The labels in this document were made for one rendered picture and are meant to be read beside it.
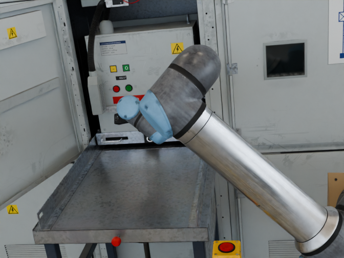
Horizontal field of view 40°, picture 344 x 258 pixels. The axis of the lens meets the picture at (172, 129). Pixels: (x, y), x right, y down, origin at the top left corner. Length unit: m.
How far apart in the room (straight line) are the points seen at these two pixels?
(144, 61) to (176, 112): 1.05
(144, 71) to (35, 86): 0.49
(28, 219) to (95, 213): 0.88
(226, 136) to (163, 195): 0.71
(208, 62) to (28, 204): 1.61
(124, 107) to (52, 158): 0.59
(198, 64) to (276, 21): 0.92
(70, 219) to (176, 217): 0.39
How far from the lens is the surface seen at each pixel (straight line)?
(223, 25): 2.03
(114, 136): 2.28
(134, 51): 2.14
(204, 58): 1.16
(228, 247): 1.38
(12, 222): 2.65
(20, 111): 2.02
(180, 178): 1.91
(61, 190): 1.90
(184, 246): 2.47
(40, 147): 2.12
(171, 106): 1.10
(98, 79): 2.12
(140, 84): 2.17
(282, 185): 1.21
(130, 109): 1.70
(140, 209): 1.73
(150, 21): 2.69
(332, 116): 2.15
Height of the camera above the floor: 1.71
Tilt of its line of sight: 21 degrees down
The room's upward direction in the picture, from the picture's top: 7 degrees counter-clockwise
